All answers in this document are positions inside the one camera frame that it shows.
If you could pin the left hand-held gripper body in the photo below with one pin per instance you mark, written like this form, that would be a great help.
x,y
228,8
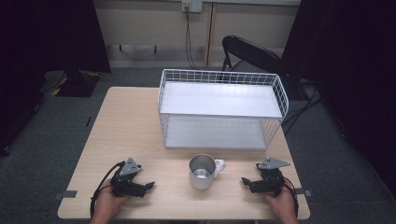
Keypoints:
x,y
126,183

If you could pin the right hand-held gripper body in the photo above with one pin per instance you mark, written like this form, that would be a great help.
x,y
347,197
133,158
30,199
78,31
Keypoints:
x,y
270,182

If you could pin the white metal cup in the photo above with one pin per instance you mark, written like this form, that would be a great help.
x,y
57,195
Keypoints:
x,y
202,174

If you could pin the person's right hand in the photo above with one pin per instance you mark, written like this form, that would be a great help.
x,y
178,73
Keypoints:
x,y
281,203

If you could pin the person's left hand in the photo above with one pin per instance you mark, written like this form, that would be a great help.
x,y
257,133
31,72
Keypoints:
x,y
107,202

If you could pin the grey tape strip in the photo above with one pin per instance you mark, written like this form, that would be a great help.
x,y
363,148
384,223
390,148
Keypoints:
x,y
303,192
66,194

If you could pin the dark stand base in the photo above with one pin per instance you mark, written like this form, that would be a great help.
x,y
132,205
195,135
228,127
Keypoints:
x,y
74,82

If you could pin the black folding chair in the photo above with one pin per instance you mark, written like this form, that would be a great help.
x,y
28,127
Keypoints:
x,y
252,51

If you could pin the dark curtain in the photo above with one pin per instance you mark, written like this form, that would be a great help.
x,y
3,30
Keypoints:
x,y
46,37
351,77

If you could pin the wooden wall strip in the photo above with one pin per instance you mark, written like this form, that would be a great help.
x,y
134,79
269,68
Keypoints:
x,y
209,34

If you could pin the white wall socket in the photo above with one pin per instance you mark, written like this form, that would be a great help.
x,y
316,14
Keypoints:
x,y
192,5

